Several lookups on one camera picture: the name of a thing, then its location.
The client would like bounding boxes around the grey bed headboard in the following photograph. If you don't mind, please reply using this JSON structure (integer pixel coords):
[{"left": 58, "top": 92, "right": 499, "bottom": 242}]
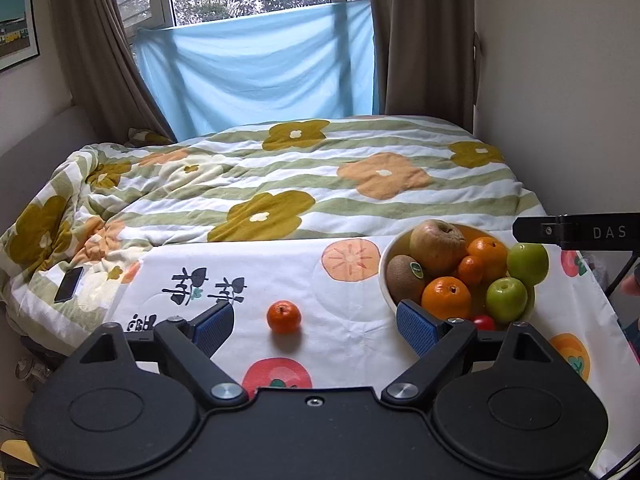
[{"left": 0, "top": 104, "right": 101, "bottom": 236}]

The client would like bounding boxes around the brown right curtain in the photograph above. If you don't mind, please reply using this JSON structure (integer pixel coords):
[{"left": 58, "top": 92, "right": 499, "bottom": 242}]
[{"left": 370, "top": 0, "right": 480, "bottom": 131}]

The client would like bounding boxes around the small green apple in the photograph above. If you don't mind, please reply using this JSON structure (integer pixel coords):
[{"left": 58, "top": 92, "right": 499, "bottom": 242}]
[{"left": 506, "top": 243, "right": 549, "bottom": 287}]

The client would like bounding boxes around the brown curtain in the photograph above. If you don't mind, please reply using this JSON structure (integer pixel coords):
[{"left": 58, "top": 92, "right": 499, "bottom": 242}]
[
  {"left": 50, "top": 0, "right": 176, "bottom": 143},
  {"left": 370, "top": 0, "right": 480, "bottom": 131}
]

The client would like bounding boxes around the reddish yellow apple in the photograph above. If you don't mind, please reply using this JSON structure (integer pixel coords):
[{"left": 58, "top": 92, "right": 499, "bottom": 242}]
[{"left": 409, "top": 219, "right": 466, "bottom": 276}]

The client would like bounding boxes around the large green apple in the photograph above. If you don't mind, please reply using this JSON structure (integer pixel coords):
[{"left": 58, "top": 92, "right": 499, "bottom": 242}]
[{"left": 485, "top": 278, "right": 528, "bottom": 324}]

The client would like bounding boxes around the large orange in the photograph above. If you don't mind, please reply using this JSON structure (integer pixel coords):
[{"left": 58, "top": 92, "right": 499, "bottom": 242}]
[
  {"left": 468, "top": 236, "right": 508, "bottom": 282},
  {"left": 421, "top": 276, "right": 472, "bottom": 320}
]

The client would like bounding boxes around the small mandarin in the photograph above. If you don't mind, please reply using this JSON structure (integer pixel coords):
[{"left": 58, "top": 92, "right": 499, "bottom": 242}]
[
  {"left": 457, "top": 255, "right": 484, "bottom": 287},
  {"left": 266, "top": 300, "right": 302, "bottom": 335}
]

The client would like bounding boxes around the framed wall picture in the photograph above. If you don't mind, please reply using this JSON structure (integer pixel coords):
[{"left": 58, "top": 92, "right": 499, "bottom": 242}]
[{"left": 0, "top": 0, "right": 40, "bottom": 72}]

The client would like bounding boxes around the large orange in bowl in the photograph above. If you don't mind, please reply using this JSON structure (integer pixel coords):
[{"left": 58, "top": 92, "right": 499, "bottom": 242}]
[{"left": 468, "top": 236, "right": 508, "bottom": 282}]

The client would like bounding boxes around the white fruit print tablecloth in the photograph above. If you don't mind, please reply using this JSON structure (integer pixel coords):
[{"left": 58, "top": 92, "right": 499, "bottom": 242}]
[{"left": 107, "top": 236, "right": 639, "bottom": 479}]

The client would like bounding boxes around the black smartphone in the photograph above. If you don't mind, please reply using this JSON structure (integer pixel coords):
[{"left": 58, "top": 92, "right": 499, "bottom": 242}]
[{"left": 54, "top": 266, "right": 85, "bottom": 304}]

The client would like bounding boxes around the floral striped duvet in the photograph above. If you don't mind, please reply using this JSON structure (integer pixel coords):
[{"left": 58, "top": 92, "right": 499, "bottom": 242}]
[{"left": 1, "top": 116, "right": 544, "bottom": 355}]

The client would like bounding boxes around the brown left curtain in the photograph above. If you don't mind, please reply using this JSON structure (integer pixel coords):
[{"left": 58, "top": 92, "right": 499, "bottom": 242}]
[{"left": 50, "top": 0, "right": 176, "bottom": 143}]

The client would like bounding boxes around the brown kiwi with sticker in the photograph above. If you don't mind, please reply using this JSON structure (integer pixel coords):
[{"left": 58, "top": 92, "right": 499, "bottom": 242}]
[{"left": 385, "top": 255, "right": 425, "bottom": 304}]

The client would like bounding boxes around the light blue window sheet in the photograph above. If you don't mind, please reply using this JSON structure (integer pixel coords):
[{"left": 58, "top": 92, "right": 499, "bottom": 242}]
[{"left": 132, "top": 0, "right": 376, "bottom": 141}]

